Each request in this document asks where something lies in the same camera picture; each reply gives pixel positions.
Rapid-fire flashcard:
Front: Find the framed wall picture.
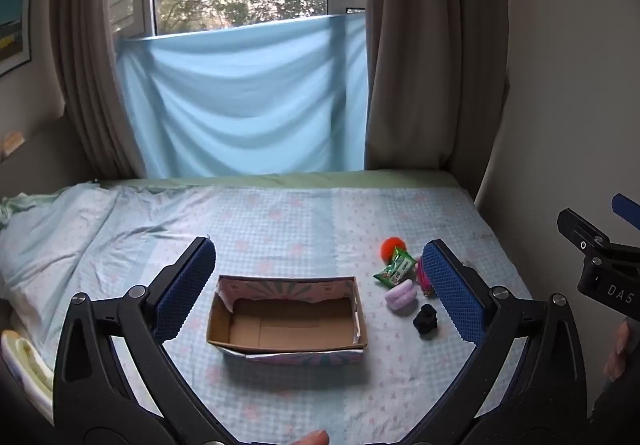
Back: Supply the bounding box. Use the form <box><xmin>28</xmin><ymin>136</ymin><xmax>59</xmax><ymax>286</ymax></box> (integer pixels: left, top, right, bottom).
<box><xmin>0</xmin><ymin>0</ymin><xmax>34</xmax><ymax>77</ymax></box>

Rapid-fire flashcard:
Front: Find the orange fluffy pom-pom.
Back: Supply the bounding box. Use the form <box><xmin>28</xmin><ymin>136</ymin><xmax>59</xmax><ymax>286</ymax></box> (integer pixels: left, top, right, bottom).
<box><xmin>380</xmin><ymin>237</ymin><xmax>407</xmax><ymax>261</ymax></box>

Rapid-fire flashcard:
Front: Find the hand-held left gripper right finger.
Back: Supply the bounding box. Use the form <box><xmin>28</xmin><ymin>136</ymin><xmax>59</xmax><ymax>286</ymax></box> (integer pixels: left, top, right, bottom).
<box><xmin>415</xmin><ymin>239</ymin><xmax>588</xmax><ymax>441</ymax></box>

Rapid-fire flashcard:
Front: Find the person's right hand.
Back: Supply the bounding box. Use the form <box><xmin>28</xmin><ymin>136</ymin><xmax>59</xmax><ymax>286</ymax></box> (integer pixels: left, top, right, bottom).
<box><xmin>602</xmin><ymin>319</ymin><xmax>633</xmax><ymax>382</ymax></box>

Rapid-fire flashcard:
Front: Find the small pale item on ledge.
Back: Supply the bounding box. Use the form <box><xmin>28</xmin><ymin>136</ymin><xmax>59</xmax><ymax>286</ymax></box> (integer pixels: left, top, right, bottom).
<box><xmin>0</xmin><ymin>130</ymin><xmax>25</xmax><ymax>159</ymax></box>

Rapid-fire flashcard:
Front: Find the person's left hand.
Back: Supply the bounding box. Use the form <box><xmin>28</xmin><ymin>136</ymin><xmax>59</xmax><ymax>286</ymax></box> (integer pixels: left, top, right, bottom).
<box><xmin>286</xmin><ymin>429</ymin><xmax>330</xmax><ymax>445</ymax></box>

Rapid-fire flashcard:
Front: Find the magenta soft item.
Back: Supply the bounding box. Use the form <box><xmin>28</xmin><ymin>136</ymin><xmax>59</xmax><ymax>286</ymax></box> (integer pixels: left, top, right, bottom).
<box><xmin>416</xmin><ymin>255</ymin><xmax>437</xmax><ymax>299</ymax></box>

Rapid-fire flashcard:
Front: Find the grey-brown curtain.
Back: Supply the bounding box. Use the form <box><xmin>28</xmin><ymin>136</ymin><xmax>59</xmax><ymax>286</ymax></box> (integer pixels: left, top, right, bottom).
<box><xmin>362</xmin><ymin>0</ymin><xmax>511</xmax><ymax>172</ymax></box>
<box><xmin>48</xmin><ymin>0</ymin><xmax>149</xmax><ymax>181</ymax></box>

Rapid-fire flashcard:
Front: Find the cardboard box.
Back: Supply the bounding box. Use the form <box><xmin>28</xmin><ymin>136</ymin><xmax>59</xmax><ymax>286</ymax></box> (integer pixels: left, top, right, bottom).
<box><xmin>206</xmin><ymin>275</ymin><xmax>369</xmax><ymax>367</ymax></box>

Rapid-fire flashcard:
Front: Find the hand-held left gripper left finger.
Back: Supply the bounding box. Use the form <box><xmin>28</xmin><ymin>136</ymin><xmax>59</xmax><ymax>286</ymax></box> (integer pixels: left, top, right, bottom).
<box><xmin>52</xmin><ymin>236</ymin><xmax>232</xmax><ymax>438</ymax></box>

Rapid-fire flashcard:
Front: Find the light blue hanging cloth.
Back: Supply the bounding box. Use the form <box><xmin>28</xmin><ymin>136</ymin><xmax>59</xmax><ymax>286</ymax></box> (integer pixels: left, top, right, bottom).
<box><xmin>116</xmin><ymin>14</ymin><xmax>370</xmax><ymax>177</ymax></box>

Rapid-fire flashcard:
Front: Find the black scrunchie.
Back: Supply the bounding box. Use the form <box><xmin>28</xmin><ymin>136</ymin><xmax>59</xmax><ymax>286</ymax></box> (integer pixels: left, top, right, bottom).
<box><xmin>413</xmin><ymin>304</ymin><xmax>440</xmax><ymax>337</ymax></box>

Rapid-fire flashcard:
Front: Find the white and yellow pillow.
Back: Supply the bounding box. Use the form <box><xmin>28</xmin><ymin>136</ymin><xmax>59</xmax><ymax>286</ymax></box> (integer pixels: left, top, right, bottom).
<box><xmin>0</xmin><ymin>328</ymin><xmax>55</xmax><ymax>427</ymax></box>

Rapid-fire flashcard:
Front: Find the person's right forearm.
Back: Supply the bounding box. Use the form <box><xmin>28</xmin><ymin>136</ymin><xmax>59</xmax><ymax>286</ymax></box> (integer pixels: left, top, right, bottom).
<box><xmin>591</xmin><ymin>372</ymin><xmax>640</xmax><ymax>445</ymax></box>

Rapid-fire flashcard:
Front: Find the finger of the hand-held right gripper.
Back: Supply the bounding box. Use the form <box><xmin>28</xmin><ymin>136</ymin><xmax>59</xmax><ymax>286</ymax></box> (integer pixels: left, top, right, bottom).
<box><xmin>610</xmin><ymin>194</ymin><xmax>640</xmax><ymax>231</ymax></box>
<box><xmin>557</xmin><ymin>208</ymin><xmax>613</xmax><ymax>257</ymax></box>

